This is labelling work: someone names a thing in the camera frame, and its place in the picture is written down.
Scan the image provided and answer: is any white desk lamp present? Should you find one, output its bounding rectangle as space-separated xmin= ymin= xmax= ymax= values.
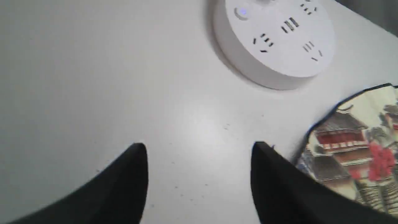
xmin=213 ymin=0 xmax=336 ymax=90

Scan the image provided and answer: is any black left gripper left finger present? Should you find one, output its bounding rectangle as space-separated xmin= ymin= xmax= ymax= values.
xmin=12 ymin=143 xmax=148 ymax=224

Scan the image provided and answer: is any painted paper folding fan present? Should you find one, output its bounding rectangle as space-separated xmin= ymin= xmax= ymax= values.
xmin=295 ymin=83 xmax=398 ymax=217

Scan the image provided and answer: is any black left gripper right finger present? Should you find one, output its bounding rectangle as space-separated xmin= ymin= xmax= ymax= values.
xmin=251 ymin=142 xmax=397 ymax=224

